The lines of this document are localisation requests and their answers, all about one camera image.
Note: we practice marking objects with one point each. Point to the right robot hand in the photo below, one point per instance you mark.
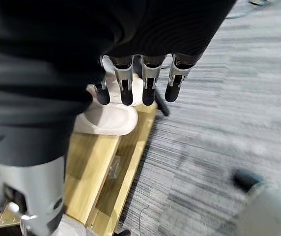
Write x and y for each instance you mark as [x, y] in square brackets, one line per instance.
[57, 49]

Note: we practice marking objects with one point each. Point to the wooden shoe rack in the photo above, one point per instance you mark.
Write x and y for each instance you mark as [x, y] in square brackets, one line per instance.
[93, 157]

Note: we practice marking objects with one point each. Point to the black rod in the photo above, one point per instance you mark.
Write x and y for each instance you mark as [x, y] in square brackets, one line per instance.
[162, 104]

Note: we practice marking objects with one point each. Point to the small clear plastic bag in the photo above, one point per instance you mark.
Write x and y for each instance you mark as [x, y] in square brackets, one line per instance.
[114, 167]

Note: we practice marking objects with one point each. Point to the silver robot leg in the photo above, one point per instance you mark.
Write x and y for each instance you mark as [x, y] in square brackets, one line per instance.
[270, 211]

